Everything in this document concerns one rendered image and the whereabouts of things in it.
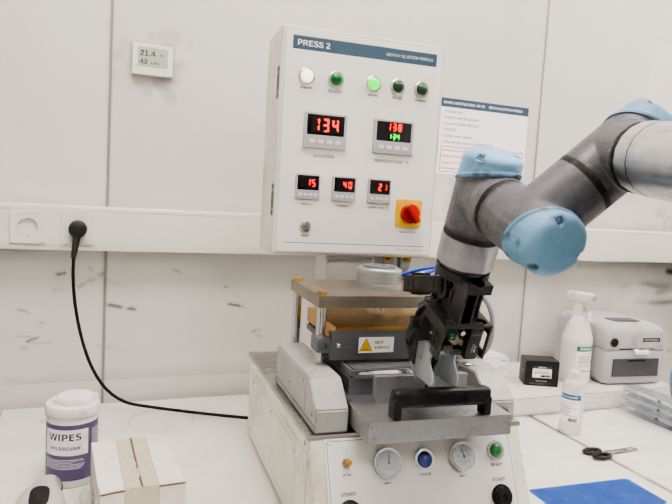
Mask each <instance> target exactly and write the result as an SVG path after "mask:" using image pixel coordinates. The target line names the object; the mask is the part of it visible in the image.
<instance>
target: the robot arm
mask: <svg viewBox="0 0 672 504"><path fill-rule="evenodd" d="M523 167H524V163H523V161H522V159H521V158H520V157H519V156H518V155H516V154H514V153H511V152H509V151H506V150H502V149H498V148H494V147H487V146H473V147H470V148H468V149H467V150H465V152H464V153H463V156H462V159H461V163H460V166H459V169H458V172H457V174H455V178H456V180H455V184H454V188H453V192H452V196H451V200H450V204H449V207H448V211H447V215H446V219H445V224H444V227H443V230H442V234H441V238H440V242H439V246H438V250H437V254H436V257H437V261H436V265H435V271H436V272H437V274H438V275H440V276H438V275H431V273H425V272H423V271H419V272H417V273H412V272H411V275H404V283H403V291H407V292H411V294H416V295H418V296H423V295H430V293H432V294H431V296H425V297H424V300H422V301H421V302H419V303H418V304H417V306H418V309H417V310H416V312H415V316H411V317H410V323H409V325H408V328H407V330H406V335H405V343H406V347H407V352H408V357H409V359H410V364H411V368H412V372H413V375H414V378H415V380H416V382H417V384H418V386H419V387H420V388H425V387H433V386H434V385H435V384H436V383H437V382H438V381H439V380H440V378H441V379H443V380H444V381H446V382H447V383H448V384H450V385H451V386H455V385H456V384H457V382H458V379H459V375H458V372H457V368H456V365H455V359H456V356H457V355H461V356H462V357H463V359H475V358H476V355H477V354H478V356H479V357H480V358H481V359H483V357H484V354H485V351H486V348H487V345H488V341H489V338H490V335H491V332H492V328H493V325H492V324H491V323H490V322H489V321H488V320H487V319H486V317H485V316H484V315H483V314H482V313H481V312H480V311H479V310H480V307H481V304H482V300H483V297H484V295H491V294H492V291H493V287H494V286H493V285H492V284H491V283H490V282H489V281H488V280H489V276H490V273H491V271H492V270H493V267H494V264H495V260H496V257H497V254H498V250H499V249H501V250H502V251H503V252H504V254H505V255H506V256H507V257H508V258H509V259H510V260H512V261H513V262H515V263H517V264H520V265H521V266H523V267H524V268H526V269H527V270H528V271H530V272H531V273H533V274H535V275H538V276H545V277H548V276H555V275H558V274H561V273H563V272H565V271H566V270H568V269H569V268H571V267H572V266H573V265H574V264H575V263H576V262H577V260H578V259H577V258H578V256H579V255H580V253H582V252H583V251H584V249H585V246H586V242H587V232H586V228H585V227H586V226H587V225H588V224H589V223H590V222H592V221H593V220H594V219H595V218H597V217H598V216H599V215H600V214H602V213H603V212H604V211H605V210H606V209H608V208H609V207H610V206H611V205H613V204H614V203H615V202H616V201H618V200H619V199H620V198H621V197H623V196H624V195H625V194H626V193H628V192H629V193H633V194H637V195H642V196H646V197H650V198H655V199H659V200H664V201H668V202H672V114H671V113H670V112H669V111H668V110H667V109H666V108H664V107H663V106H662V105H660V104H654V103H653V102H652V101H651V100H648V99H637V100H634V101H632V102H630V103H628V104H627V105H626V106H624V107H623V108H622V109H620V110H619V111H617V112H614V113H613V114H611V115H610V116H608V117H607V118H606V119H605V120H604V122H603V123H602V124H601V125H600V126H599V127H598V128H596V129H595V130H594V131H593V132H591V133H590V134H589V135H588V136H587V137H585V138H584V139H583V140H582V141H581V142H579V143H578V144H577V145H576V146H574V147H573V148H572V149H571V150H570V151H568V152H567V153H566V154H565V155H563V156H562V157H561V158H560V159H559V160H557V161H556V162H555V163H554V164H553V165H551V166H550V167H549V168H548V169H546V170H545V171H544V172H543V173H542V174H540V175H539V176H538V177H537V178H535V179H534V180H533V181H532V182H531V183H530V184H528V185H527V186H526V185H524V184H523V183H521V182H520V180H521V179H522V177H523V176H522V171H523ZM484 331H485V332H486V333H487V336H486V339H485V342H484V346H483V349H482V348H481V346H480V341H481V338H482V335H483V332H484ZM432 355H433V357H432Z"/></svg>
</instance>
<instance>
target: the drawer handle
mask: <svg viewBox="0 0 672 504"><path fill-rule="evenodd" d="M491 404H492V396H491V389H490V387H488V386H486V385H468V386H447V387H425V388H403V389H393V390H392V391H391V395H390V398H389V411H388V416H389V417H390V418H391V419H392V420H393V421H400V420H401V415H402V409H409V408H427V407H444V406H461V405H477V411H478V412H480V413H481V414H483V415H490V414H491Z"/></svg>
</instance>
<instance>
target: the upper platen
mask: <svg viewBox="0 0 672 504"><path fill-rule="evenodd" d="M415 312H416V310H414V309H412V308H327V314H326V331H325V335H326V336H327V337H329V331H330V330H388V329H407V328H408V325H409V323H410V317H411V316H415ZM316 314H317V307H308V312H307V321H309V323H307V329H308V330H309V331H310V332H312V333H313V334H315V332H316Z"/></svg>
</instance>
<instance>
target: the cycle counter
mask: <svg viewBox="0 0 672 504"><path fill-rule="evenodd" d="M340 123H341V119H339V118H329V117H320V116H312V127H311V132H315V133H325V134H336V135H340Z"/></svg>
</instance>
